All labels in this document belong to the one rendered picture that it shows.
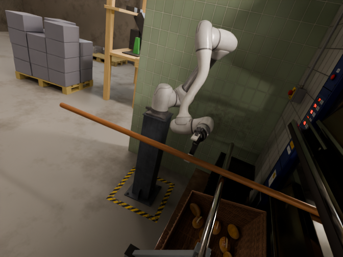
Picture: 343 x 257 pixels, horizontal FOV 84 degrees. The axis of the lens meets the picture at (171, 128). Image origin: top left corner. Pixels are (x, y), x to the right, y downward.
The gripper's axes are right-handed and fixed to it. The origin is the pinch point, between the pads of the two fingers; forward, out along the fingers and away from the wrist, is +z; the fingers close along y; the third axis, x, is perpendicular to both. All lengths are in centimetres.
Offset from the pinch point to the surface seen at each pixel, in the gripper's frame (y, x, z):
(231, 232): 57, -40, -14
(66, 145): 120, 175, -75
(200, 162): -0.5, -7.3, 7.2
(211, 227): 2.2, -19.0, 34.8
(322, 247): 2, -56, 22
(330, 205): -23, -40, 35
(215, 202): 2.2, -18.4, 23.5
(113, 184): 120, 80, -53
